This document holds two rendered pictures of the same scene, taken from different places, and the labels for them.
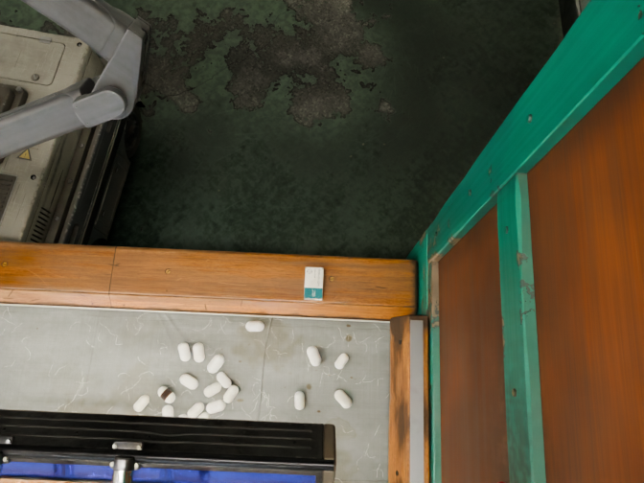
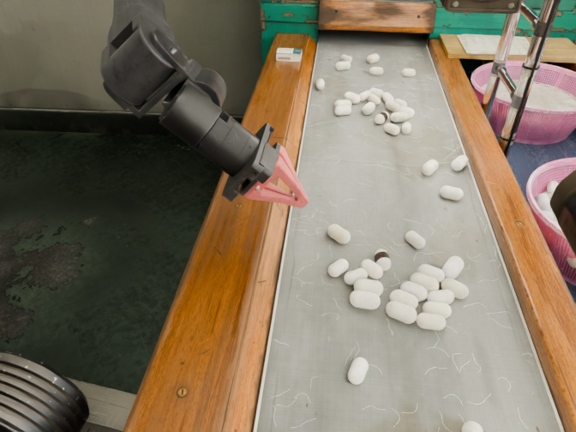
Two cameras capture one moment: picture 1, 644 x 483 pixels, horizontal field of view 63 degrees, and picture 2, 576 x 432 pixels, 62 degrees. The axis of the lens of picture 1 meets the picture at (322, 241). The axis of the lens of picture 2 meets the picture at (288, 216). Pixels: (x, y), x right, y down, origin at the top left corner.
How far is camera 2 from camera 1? 1.29 m
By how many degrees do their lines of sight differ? 51
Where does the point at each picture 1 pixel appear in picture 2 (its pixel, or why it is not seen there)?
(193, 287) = (285, 99)
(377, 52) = (28, 223)
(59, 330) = (321, 180)
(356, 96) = (66, 238)
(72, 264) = not seen: hidden behind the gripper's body
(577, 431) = not seen: outside the picture
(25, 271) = not seen: hidden behind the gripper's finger
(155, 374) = (363, 128)
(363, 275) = (284, 45)
